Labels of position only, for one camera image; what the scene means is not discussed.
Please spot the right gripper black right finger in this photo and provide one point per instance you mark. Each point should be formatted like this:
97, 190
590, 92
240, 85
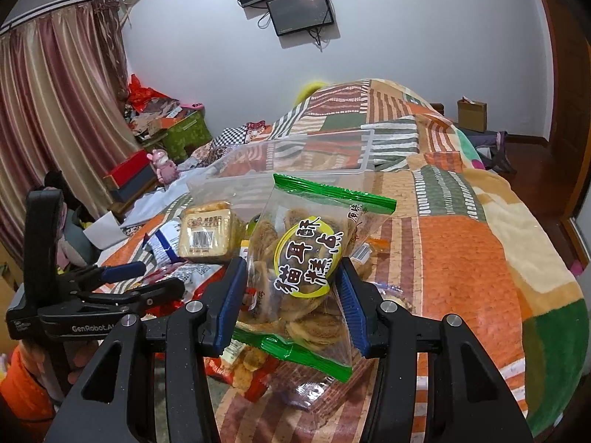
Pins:
468, 399

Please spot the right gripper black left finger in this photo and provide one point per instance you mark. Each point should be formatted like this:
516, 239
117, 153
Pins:
113, 398

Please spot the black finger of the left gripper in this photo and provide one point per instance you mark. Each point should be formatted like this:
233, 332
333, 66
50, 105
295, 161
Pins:
94, 275
142, 299

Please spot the toasted bread slice pack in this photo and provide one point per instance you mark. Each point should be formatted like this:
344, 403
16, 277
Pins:
210, 233

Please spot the cat-ear cookie bag green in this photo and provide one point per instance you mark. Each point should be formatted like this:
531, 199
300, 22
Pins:
292, 308

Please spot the clear bag fried snacks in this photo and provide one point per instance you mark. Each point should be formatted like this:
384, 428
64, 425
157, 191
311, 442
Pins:
248, 373

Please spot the person's left hand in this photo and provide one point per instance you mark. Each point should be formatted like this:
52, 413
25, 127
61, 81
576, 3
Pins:
36, 359

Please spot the blue white snack packet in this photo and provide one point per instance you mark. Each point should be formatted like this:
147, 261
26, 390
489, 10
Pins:
163, 243

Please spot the white plastic bag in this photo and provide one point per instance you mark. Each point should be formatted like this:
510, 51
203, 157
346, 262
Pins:
154, 203

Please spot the red and grey box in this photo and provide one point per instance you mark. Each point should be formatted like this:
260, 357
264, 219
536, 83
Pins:
128, 177

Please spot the pink plush toy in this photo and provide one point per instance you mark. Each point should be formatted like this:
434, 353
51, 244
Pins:
165, 169

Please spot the clear plastic storage box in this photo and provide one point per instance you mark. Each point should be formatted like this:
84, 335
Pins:
244, 177

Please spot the green storage box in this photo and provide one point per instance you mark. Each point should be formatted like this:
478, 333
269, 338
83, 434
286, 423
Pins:
184, 137

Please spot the striped pink curtain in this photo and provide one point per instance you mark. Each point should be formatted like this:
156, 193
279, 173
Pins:
63, 89

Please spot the checkered quilt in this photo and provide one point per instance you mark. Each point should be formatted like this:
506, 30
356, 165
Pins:
228, 140

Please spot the orange wrapped cake pack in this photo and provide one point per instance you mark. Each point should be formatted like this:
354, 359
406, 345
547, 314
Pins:
365, 257

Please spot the red gift bag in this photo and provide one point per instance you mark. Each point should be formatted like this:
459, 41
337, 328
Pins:
140, 96

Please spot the patchwork orange green blanket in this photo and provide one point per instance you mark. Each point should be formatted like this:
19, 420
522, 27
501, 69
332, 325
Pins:
461, 241

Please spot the yellow hoop headboard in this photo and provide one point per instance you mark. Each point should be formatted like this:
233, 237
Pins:
308, 90

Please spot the brown wooden door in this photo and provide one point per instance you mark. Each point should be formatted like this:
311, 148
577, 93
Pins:
569, 140

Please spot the brown cardboard box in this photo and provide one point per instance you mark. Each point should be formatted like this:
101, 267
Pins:
472, 115

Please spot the small wall monitor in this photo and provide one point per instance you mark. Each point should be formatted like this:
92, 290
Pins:
292, 16

